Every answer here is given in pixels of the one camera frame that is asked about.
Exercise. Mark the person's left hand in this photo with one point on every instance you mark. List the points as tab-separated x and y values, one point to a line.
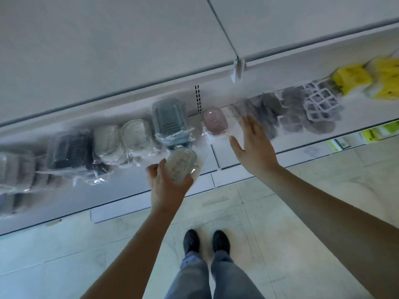
165	191

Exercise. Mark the person's right hand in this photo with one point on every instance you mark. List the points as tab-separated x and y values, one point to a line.
257	152

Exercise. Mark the person's right thumb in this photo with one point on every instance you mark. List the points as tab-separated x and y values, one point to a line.
237	146

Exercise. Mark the person's left fingers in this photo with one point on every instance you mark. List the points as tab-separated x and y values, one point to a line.
157	171

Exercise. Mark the clear plastic soap box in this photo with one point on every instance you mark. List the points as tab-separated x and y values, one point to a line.
182	163

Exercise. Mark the person's left forearm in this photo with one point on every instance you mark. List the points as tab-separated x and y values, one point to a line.
131	255

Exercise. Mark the person's right forearm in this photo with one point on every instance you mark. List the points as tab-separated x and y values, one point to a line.
336	221

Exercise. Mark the pink wrapped soap box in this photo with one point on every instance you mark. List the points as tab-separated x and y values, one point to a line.
215	121

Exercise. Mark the white wrapped soap box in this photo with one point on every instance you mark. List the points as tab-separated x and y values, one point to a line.
136	135
107	144

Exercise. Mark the white shelf unit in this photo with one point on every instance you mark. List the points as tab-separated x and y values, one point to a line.
124	202

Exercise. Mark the pile of dark grey trays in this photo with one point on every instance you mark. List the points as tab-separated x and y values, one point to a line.
265	110

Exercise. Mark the blue-grey wrapped drain box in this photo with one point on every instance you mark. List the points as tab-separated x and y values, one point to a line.
170	119

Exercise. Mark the grey ice cube tray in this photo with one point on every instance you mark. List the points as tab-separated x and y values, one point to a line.
293	108

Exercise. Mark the clear plastic price tag holder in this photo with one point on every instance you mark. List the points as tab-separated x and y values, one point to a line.
237	70

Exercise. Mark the person's left black shoe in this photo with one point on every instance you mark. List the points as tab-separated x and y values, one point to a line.
191	241

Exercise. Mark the person's black shoe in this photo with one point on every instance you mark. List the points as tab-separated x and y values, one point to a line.
221	241
191	241

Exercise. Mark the dark grey wrapped drain box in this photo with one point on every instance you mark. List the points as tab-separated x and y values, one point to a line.
73	152

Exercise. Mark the person's right black shoe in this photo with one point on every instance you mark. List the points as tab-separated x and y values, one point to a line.
221	241

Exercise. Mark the white lattice ice cube tray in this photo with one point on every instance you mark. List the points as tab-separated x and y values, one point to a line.
322	101

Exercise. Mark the person's left jeans leg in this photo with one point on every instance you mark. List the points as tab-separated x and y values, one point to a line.
190	277

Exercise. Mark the person's jeans leg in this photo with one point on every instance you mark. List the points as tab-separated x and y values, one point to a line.
233	277
190	277

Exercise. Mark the person's right jeans leg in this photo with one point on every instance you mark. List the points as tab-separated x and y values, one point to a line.
233	277

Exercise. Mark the white shelf board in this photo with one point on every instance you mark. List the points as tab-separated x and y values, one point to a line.
124	43

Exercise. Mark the pile of grey wrapped boxes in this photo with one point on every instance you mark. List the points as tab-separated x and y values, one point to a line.
17	180

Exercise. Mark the yellow and white packet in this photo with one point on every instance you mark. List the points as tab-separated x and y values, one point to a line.
385	77

